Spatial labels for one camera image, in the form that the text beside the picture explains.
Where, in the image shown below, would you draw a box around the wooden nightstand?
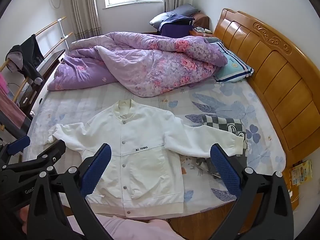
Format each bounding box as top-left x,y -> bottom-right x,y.
189,27 -> 214,37

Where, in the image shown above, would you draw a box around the purple floral quilt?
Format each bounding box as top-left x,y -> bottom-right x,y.
47,32 -> 228,98

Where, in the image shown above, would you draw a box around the pink towel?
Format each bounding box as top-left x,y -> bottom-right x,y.
0,74 -> 32,130

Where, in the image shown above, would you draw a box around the wooden headboard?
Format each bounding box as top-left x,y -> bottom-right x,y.
212,8 -> 320,160

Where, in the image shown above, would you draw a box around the dark blue pillow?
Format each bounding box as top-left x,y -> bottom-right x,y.
149,4 -> 200,29

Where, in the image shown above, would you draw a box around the white jacket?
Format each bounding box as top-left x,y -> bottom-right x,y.
43,99 -> 247,218

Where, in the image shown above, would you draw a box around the person's pink clothing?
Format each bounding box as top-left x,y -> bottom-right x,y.
67,214 -> 180,240

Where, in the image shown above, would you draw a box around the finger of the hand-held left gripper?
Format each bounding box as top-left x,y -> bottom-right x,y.
0,135 -> 31,165
5,140 -> 67,178

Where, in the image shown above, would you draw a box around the person's left hand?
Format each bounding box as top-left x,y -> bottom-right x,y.
15,204 -> 32,238

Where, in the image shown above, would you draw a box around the light green striped cloth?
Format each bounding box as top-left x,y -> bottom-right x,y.
205,39 -> 254,83

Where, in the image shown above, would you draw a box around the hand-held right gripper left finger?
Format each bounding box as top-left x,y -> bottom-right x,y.
27,143 -> 118,240

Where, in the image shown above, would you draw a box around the dark blue clothes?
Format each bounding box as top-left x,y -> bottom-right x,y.
158,15 -> 195,37

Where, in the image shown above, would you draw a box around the yellow box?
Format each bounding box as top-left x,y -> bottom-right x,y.
290,160 -> 313,187

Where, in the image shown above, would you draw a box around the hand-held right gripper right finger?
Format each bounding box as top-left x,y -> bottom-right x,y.
210,144 -> 294,240

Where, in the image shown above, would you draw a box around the black television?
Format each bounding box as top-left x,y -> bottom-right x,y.
35,49 -> 67,83

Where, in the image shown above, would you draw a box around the black jacket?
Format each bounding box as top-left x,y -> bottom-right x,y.
5,34 -> 45,84

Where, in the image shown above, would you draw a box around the brown chair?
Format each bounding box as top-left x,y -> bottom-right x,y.
192,12 -> 210,29

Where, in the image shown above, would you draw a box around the checkered blanket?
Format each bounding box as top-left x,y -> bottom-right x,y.
185,114 -> 252,180

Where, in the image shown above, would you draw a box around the wooden clothes rack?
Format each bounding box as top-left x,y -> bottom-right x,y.
0,16 -> 73,105

